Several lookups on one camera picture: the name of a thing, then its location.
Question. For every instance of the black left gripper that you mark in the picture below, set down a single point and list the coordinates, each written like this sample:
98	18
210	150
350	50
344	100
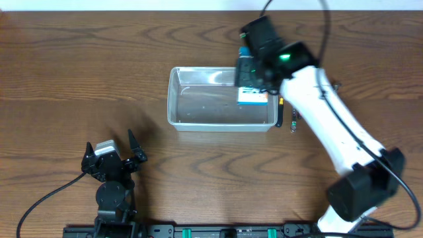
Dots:
111	162

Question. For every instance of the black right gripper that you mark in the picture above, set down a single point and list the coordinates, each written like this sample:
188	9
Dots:
246	74

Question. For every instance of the blue white screwdriver box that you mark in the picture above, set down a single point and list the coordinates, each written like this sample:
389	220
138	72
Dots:
248	95

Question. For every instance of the clear plastic container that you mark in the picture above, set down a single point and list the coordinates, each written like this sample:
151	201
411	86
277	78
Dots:
204	99

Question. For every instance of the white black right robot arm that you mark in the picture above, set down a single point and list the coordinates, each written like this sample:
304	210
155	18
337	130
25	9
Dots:
369	173

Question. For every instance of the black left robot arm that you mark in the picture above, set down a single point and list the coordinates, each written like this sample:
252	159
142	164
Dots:
115	196

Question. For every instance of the black yellow screwdriver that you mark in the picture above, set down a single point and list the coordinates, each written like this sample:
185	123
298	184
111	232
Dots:
280	113

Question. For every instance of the silver combination wrench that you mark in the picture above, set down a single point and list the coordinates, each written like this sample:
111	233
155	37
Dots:
293	119

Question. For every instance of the small black handled hammer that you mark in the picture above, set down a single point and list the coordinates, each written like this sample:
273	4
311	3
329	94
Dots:
336	86

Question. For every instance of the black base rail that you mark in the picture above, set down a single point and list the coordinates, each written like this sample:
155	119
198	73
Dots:
228	231

